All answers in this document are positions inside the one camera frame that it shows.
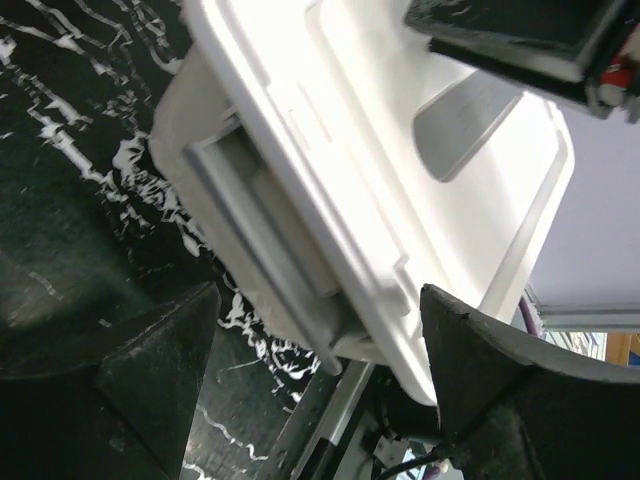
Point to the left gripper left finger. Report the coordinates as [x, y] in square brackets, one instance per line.
[94, 400]

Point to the beige plastic tub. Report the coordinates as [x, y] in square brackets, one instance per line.
[241, 211]

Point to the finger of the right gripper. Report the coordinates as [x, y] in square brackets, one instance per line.
[555, 38]

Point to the white rectangular lid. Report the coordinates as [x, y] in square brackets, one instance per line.
[407, 167]

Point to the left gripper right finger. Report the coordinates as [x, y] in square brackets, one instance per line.
[513, 406]

